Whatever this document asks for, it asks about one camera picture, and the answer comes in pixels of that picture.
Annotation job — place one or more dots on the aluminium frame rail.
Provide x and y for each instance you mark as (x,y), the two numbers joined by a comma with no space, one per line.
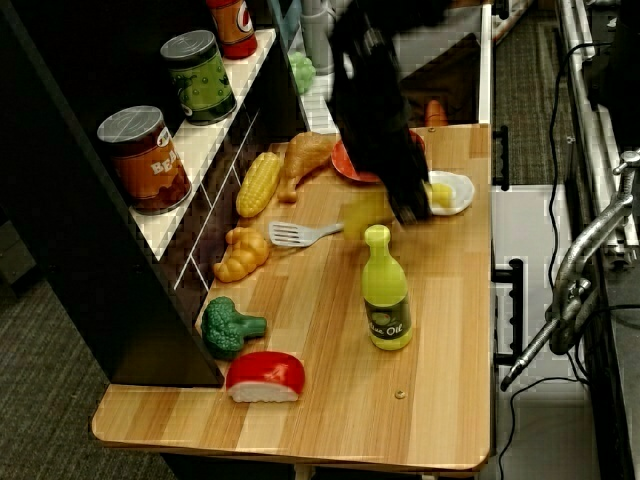
(592,125)

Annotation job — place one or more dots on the red white toy sushi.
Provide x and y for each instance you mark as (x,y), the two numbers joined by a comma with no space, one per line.
(265,372)

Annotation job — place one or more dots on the red label toy can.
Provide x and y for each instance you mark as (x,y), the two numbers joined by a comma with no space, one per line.
(235,25)

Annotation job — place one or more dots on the blue grey toy spatula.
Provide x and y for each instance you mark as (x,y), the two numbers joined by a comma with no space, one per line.
(300,234)

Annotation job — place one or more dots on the yellow toy corn cob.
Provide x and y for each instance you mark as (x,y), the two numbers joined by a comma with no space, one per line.
(259,184)

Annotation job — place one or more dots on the brown beans toy can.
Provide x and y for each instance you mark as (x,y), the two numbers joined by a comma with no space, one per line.
(147,165)

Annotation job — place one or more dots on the green label toy can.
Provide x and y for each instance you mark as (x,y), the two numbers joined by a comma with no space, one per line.
(200,80)

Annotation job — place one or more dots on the toy chicken drumstick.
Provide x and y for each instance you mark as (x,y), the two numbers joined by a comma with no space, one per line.
(302,157)

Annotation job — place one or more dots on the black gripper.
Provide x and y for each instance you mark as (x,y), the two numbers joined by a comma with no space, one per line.
(410,197)

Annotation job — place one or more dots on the yellow toy banana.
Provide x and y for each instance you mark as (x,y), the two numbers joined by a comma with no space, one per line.
(367,215)

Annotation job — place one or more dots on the metal clamp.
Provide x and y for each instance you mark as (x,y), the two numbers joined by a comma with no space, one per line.
(580,270)

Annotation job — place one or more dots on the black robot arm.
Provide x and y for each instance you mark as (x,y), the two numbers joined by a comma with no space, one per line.
(367,95)

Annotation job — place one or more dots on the olive oil toy bottle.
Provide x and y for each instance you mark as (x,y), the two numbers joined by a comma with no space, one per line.
(386,295)

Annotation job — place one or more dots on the white toy sink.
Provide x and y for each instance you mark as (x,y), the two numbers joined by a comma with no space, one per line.
(485,65)

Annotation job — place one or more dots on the grey toy faucet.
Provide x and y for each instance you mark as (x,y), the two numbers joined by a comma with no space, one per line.
(317,40)

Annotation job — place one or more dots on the green toy broccoli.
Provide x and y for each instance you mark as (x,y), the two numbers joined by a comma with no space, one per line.
(225,327)

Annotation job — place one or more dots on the white shelf board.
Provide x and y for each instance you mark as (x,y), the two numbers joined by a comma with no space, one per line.
(200,145)

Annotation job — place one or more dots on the light green toy lettuce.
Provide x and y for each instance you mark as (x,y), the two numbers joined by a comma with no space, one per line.
(302,72)

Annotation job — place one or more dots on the orange toy carrot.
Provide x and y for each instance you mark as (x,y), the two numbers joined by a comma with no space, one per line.
(436,114)

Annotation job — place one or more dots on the red toy plate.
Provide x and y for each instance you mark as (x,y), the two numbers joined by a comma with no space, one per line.
(345,162)

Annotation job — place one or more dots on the toy croissant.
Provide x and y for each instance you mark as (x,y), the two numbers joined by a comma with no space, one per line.
(242,255)

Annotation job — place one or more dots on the toy fried egg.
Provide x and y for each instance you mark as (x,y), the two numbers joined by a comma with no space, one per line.
(452,192)

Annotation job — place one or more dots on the black toy kitchen cabinet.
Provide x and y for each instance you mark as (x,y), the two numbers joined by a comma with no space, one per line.
(75,225)

